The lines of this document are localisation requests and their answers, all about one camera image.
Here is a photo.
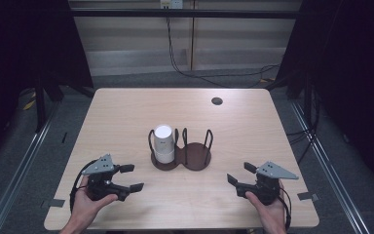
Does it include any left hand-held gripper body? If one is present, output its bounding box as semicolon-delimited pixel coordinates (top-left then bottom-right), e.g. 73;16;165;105
81;153;127;202

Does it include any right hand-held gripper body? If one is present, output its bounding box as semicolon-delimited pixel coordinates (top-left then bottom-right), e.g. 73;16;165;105
237;161;300;207

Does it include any dark brown wire cup holder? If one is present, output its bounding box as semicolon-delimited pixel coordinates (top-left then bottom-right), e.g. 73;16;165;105
147;127;214;172

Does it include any floral print paper cup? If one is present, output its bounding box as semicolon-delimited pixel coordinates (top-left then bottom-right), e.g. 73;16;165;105
153;124;175;154

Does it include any person's right hand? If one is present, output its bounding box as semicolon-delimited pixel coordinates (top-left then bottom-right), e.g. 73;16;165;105
244;180;288;228

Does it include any person's left hand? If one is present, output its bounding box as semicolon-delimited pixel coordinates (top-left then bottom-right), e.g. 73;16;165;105
72;175;119;226

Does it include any grey tape strip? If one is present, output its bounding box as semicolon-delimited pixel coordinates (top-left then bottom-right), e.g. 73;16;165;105
40;198;66;210
296;191;319;202

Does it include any black metal stand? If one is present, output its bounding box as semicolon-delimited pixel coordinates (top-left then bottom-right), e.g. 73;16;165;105
33;72;95;133

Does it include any yellow floor tape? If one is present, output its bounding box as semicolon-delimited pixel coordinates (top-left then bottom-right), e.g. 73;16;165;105
21;92;37;111

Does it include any black curtain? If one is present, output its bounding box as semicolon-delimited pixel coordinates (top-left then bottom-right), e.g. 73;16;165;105
0;0;95;170
274;0;374;196

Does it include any black horizontal metal bar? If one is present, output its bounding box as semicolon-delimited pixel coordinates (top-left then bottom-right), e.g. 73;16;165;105
68;8;302;20

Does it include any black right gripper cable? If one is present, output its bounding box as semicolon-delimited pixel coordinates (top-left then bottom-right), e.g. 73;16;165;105
278;187;293;232

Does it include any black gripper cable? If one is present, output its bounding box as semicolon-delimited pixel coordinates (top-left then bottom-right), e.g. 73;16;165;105
278;187;293;232
69;159;99;214

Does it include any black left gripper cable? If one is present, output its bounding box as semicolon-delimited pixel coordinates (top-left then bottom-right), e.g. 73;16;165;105
69;159;99;214

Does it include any bundle of black floor cables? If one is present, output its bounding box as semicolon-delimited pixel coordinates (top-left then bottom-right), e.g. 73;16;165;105
285;97;321;165

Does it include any aluminium floor rail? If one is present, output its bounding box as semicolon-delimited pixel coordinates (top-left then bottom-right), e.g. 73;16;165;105
0;99;62;234
287;98;371;234

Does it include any black hanging wall cable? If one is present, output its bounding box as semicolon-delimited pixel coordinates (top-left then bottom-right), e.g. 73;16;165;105
165;17;281;90

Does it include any white wall socket box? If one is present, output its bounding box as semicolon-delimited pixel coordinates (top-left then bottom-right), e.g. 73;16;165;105
160;0;184;10

